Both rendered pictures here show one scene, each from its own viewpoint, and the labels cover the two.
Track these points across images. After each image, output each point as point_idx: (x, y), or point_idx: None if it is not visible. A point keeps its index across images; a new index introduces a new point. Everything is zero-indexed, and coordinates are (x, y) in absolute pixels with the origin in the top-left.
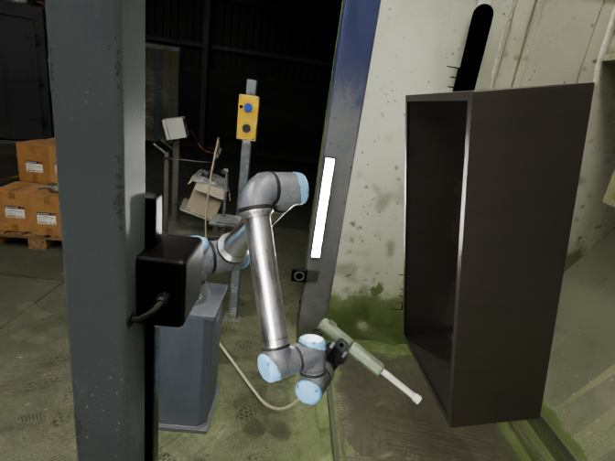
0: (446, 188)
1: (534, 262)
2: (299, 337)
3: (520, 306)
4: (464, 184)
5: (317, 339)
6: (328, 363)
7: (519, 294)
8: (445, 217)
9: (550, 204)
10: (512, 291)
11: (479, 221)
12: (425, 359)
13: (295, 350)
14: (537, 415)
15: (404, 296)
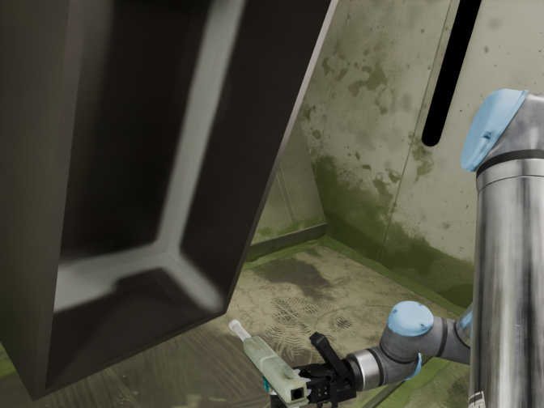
0: (13, 31)
1: (231, 94)
2: (429, 325)
3: (223, 147)
4: (326, 22)
5: (410, 307)
6: (355, 354)
7: (229, 135)
8: (10, 106)
9: (244, 22)
10: (236, 134)
11: (298, 65)
12: (104, 351)
13: (448, 319)
14: (168, 250)
15: (38, 327)
